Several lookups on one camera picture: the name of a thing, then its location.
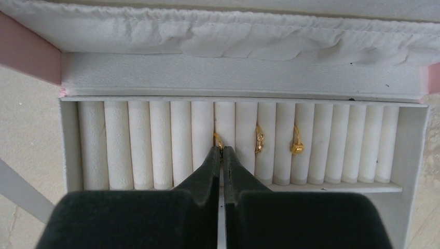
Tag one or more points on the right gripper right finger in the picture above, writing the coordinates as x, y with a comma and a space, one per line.
257, 217

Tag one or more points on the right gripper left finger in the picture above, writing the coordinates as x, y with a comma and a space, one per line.
184, 217

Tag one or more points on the pink jewelry box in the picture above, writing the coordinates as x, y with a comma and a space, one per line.
321, 96

